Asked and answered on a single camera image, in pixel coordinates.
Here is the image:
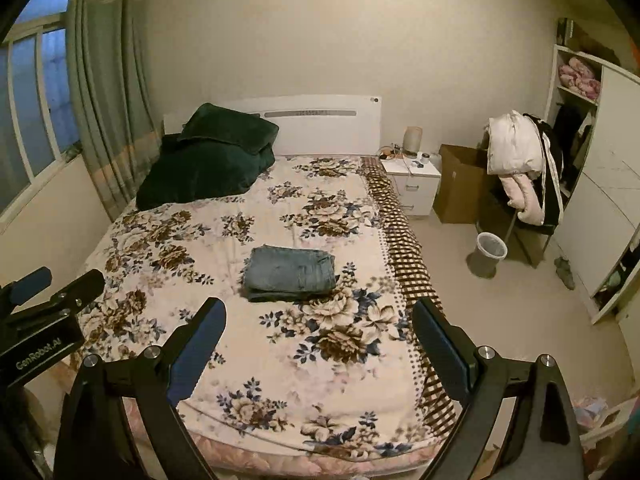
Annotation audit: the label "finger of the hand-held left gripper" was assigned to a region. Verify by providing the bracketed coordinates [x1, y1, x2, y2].
[5, 269, 106, 328]
[0, 267, 53, 317]

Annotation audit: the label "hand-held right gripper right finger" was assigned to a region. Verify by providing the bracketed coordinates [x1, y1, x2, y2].
[411, 296, 587, 480]

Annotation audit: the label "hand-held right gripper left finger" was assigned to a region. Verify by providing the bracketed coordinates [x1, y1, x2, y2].
[53, 297, 228, 480]

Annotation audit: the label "blue jeans pants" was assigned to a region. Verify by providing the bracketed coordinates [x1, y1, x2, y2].
[242, 245, 340, 303]

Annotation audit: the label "floral blanket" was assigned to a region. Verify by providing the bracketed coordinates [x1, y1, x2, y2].
[70, 155, 441, 461]

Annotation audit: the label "brown checkered bed sheet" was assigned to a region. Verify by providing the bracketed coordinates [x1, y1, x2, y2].
[359, 156, 458, 441]

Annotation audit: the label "white mesh waste bin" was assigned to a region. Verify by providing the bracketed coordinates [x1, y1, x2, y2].
[475, 232, 508, 277]

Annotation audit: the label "dark chair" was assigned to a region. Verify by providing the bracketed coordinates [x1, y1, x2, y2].
[479, 115, 568, 268]

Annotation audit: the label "grey slipper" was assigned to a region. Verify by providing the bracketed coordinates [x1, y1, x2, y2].
[554, 256, 577, 290]

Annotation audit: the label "white nightstand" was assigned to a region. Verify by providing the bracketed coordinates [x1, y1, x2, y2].
[381, 154, 442, 219]

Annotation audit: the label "brown cardboard box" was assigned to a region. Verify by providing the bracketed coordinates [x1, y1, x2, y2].
[432, 144, 493, 225]

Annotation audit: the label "pink jacket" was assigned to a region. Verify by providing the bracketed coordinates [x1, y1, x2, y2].
[502, 174, 547, 227]

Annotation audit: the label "dark green quilt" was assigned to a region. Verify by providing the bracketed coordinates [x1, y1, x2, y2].
[136, 135, 277, 211]

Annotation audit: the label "window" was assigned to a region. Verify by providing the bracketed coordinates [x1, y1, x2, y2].
[0, 5, 83, 226]

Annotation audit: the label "grey-green curtain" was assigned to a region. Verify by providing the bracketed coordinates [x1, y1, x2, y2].
[65, 0, 163, 223]

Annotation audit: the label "small table lamp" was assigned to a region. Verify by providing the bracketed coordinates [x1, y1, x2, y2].
[403, 126, 425, 157]

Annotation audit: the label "white puffer jacket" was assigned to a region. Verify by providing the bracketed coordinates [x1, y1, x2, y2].
[486, 110, 546, 177]

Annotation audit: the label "dark green pillow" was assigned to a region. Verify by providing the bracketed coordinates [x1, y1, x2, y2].
[178, 103, 280, 156]

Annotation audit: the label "white wardrobe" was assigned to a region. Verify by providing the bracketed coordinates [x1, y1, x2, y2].
[542, 42, 640, 325]

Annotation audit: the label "black hanging clothes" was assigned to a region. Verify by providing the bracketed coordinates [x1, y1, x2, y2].
[550, 102, 596, 196]

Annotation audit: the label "white bed headboard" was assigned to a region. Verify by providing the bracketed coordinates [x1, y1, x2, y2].
[163, 95, 383, 157]

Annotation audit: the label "pink folded bedding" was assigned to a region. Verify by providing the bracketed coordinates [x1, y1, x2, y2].
[558, 57, 602, 99]

